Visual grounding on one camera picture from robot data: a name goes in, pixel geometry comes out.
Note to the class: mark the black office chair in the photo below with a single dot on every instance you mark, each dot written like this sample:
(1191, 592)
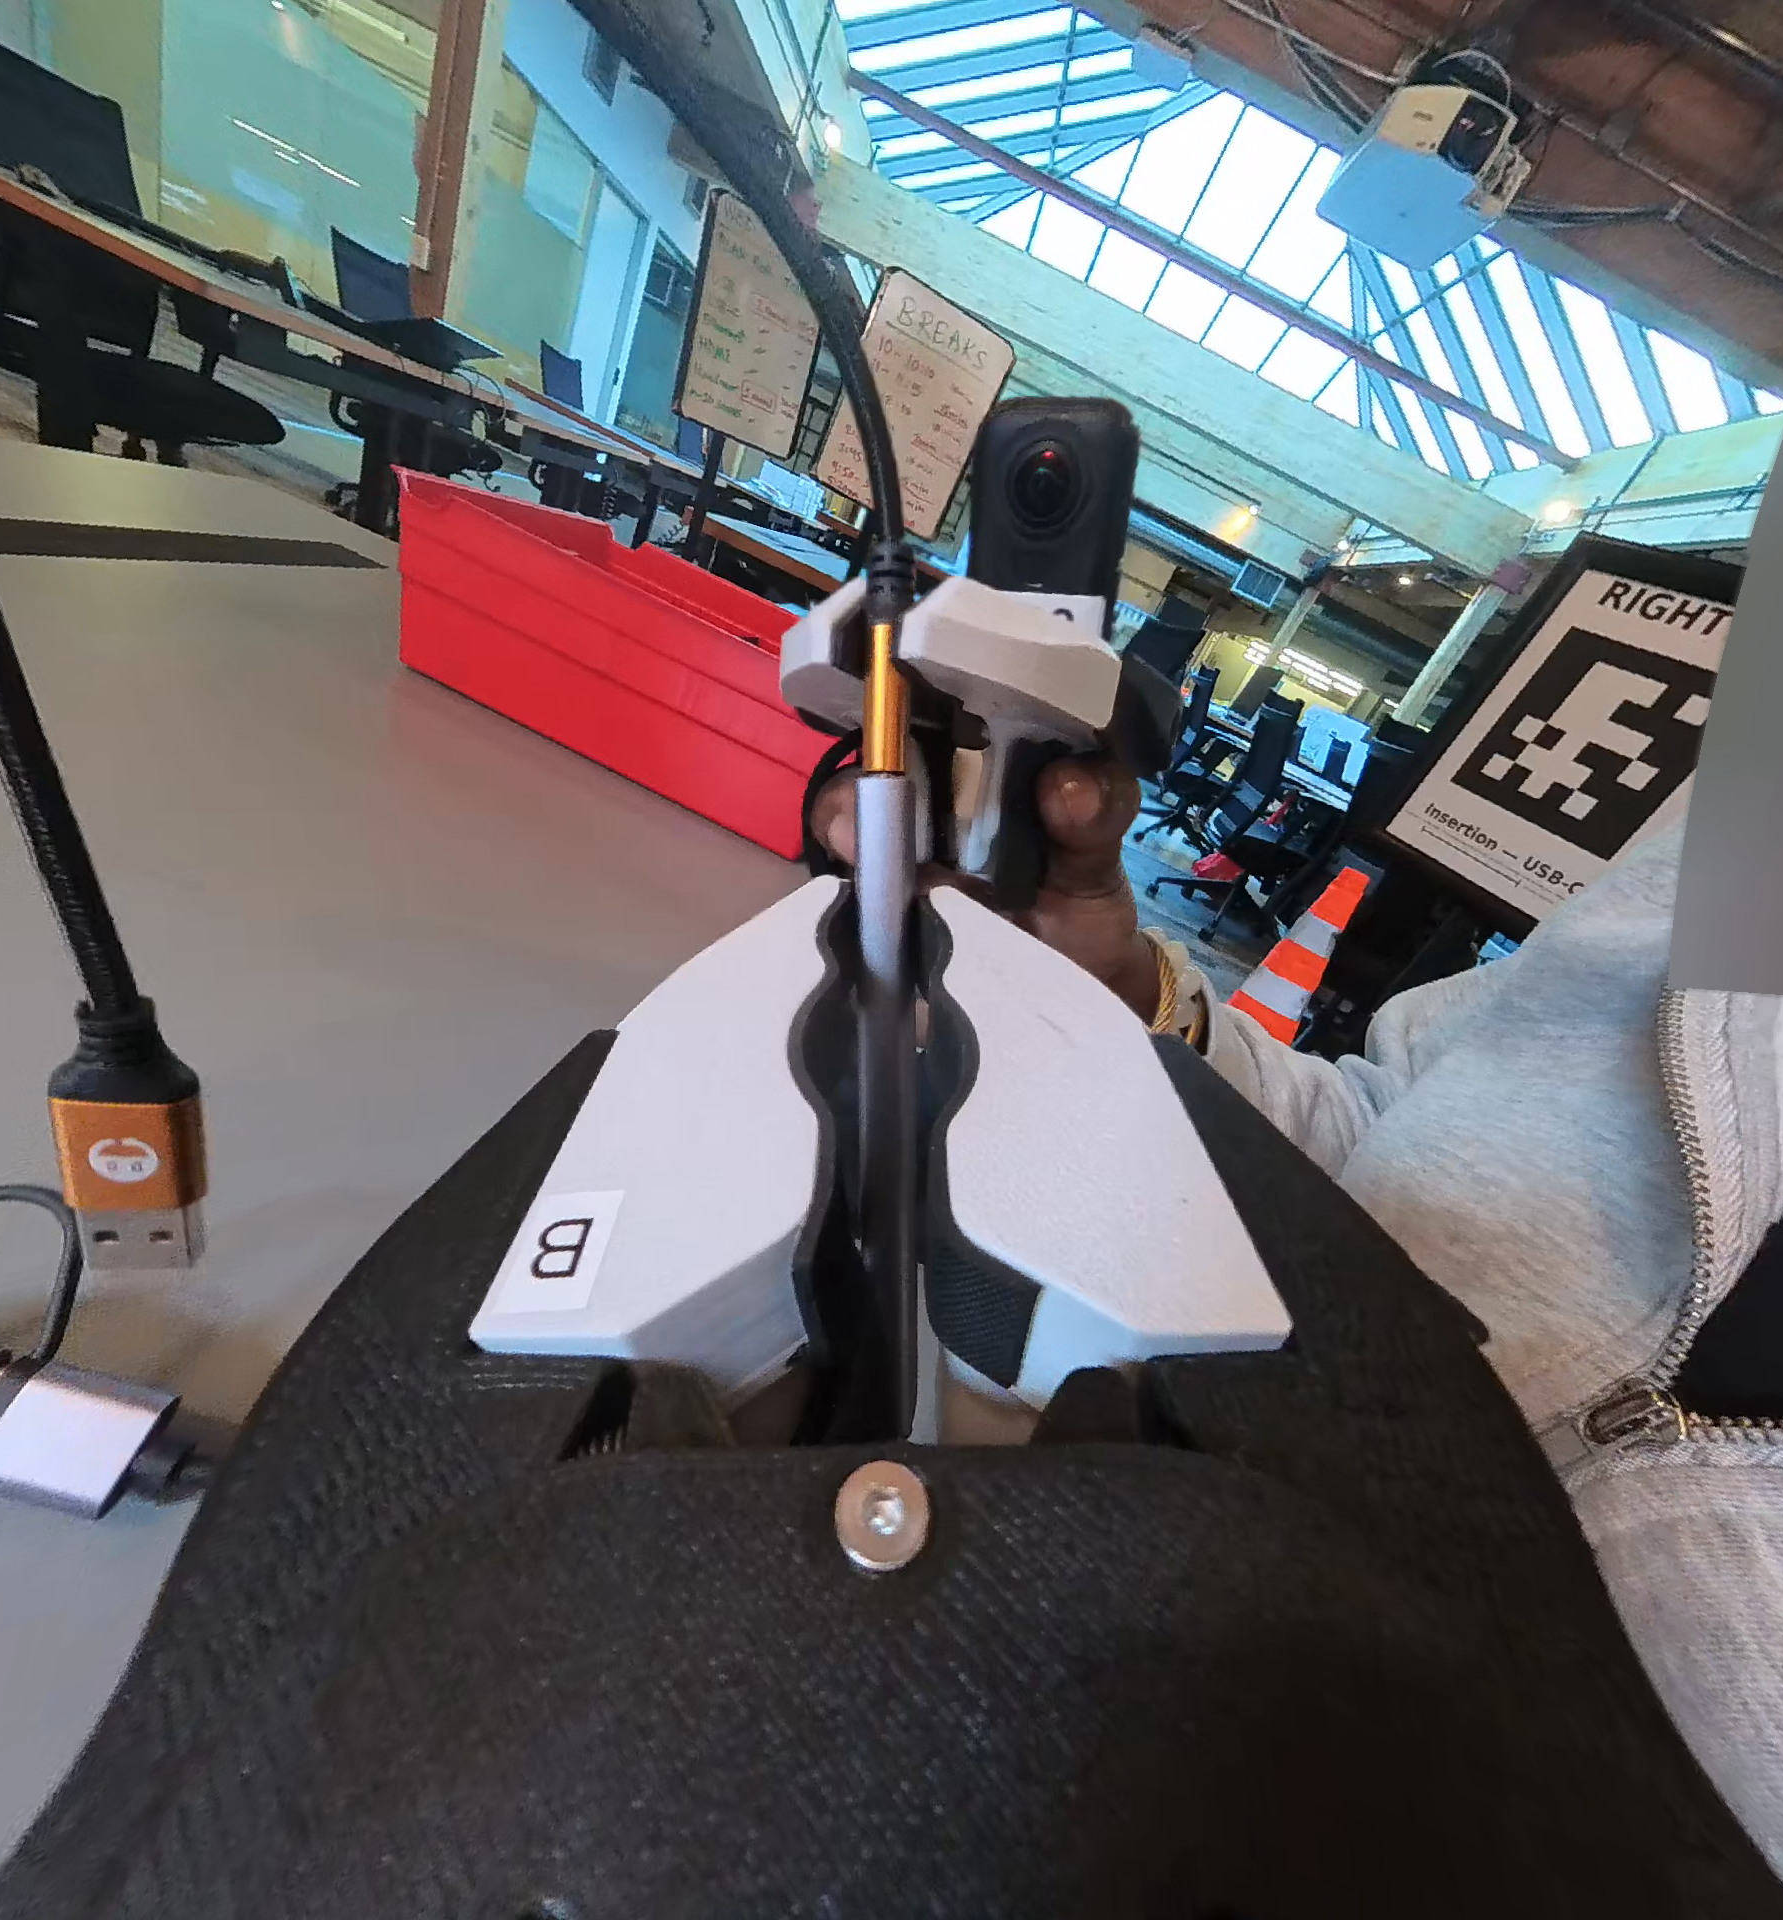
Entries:
(1258, 795)
(20, 121)

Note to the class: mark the whiteboard with handwriting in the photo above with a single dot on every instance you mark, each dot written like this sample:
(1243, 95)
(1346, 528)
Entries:
(942, 405)
(751, 331)

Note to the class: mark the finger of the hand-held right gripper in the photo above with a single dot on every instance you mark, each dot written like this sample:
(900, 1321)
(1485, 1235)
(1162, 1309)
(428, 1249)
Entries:
(831, 659)
(1028, 652)

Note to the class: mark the person's right forearm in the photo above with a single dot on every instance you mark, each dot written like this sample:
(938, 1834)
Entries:
(1433, 1035)

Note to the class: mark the black framed marker sign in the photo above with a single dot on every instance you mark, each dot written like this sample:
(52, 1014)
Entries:
(1580, 704)

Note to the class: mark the person's right hand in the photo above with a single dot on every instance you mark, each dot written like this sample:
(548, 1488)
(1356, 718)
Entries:
(1086, 838)

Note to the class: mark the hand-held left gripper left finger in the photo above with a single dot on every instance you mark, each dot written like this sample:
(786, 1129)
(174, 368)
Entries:
(680, 1140)

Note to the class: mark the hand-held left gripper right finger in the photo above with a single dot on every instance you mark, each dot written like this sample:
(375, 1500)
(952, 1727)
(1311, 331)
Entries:
(1102, 1169)

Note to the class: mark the ceiling projector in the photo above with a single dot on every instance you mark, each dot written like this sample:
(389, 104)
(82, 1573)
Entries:
(1410, 195)

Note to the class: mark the long wooden desk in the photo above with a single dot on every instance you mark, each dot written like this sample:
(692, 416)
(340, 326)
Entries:
(158, 255)

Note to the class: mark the grey wedge adapter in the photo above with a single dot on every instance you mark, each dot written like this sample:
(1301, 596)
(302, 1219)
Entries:
(885, 838)

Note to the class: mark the red plastic bin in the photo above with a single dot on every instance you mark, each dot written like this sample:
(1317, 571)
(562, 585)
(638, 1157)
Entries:
(561, 628)

